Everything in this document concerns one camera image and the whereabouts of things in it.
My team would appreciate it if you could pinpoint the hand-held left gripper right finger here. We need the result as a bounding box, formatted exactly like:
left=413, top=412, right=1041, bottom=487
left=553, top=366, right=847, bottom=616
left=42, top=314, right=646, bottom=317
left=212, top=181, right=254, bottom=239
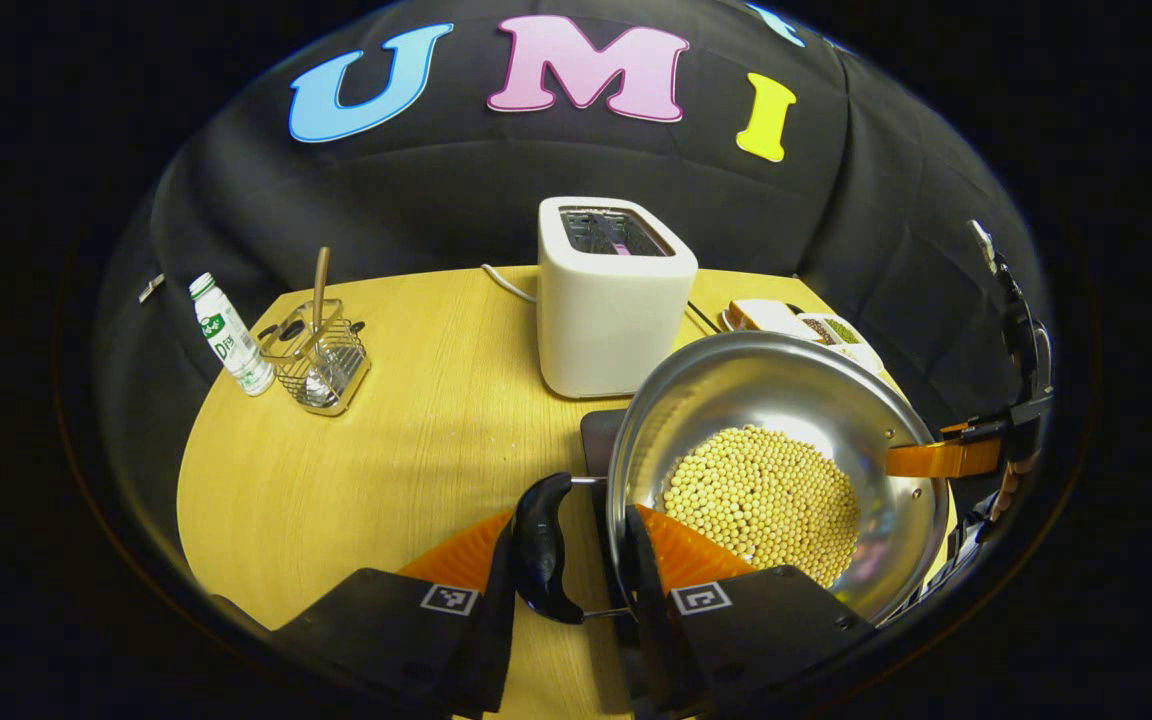
left=621, top=505, right=879, bottom=719

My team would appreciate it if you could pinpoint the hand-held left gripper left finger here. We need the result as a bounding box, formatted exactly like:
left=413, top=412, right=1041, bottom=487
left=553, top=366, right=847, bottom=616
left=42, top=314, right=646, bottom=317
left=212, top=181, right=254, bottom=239
left=208, top=508, right=519, bottom=720

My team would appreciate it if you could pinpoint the pile of yellow soybeans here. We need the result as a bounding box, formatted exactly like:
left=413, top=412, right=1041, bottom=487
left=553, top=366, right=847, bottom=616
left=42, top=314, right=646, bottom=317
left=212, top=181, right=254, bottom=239
left=661, top=425, right=862, bottom=589

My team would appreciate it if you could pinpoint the steel pot with black handles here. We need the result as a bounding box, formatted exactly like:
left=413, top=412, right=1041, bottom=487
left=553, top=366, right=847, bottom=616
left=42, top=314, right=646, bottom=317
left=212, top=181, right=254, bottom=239
left=511, top=330, right=952, bottom=626

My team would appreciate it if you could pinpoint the black induction cooktop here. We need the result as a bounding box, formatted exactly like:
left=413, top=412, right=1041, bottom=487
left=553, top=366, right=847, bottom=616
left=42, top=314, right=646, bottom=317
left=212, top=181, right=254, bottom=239
left=579, top=407, right=637, bottom=481

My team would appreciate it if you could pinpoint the white divided dish of beans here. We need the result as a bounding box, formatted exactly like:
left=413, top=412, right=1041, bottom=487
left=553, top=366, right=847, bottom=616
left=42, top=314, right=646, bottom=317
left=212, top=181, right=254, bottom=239
left=798, top=314, right=884, bottom=374

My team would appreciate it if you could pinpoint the white bread lettuce sandwich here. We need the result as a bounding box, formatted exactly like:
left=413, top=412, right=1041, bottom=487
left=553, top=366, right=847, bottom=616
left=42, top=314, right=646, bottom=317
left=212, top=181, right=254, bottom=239
left=731, top=299, right=817, bottom=339

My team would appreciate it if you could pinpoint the white toaster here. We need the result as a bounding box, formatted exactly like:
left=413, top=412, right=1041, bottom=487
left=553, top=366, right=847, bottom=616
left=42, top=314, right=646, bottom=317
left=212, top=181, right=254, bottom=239
left=537, top=196, right=699, bottom=399

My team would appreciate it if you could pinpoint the white bottle with green label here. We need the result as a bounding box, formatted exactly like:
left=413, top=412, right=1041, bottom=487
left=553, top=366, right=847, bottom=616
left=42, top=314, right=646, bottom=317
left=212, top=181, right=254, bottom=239
left=188, top=272, right=277, bottom=397

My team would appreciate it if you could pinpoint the black backdrop cloth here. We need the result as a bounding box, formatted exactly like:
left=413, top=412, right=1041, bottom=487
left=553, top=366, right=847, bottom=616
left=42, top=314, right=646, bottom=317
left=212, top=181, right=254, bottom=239
left=96, top=0, right=1052, bottom=481

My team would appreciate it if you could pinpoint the wire mesh utensil holder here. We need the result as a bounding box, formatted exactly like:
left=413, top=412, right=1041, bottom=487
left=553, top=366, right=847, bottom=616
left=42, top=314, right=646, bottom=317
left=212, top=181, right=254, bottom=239
left=258, top=298, right=372, bottom=417

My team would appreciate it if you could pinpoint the white power cable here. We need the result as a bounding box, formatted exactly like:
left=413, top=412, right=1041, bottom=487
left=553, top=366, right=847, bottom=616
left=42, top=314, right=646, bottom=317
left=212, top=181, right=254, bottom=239
left=481, top=263, right=540, bottom=304

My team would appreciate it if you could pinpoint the wooden handled spoon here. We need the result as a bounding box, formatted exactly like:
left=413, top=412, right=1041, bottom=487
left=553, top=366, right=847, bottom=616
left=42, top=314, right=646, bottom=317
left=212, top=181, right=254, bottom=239
left=301, top=247, right=337, bottom=406

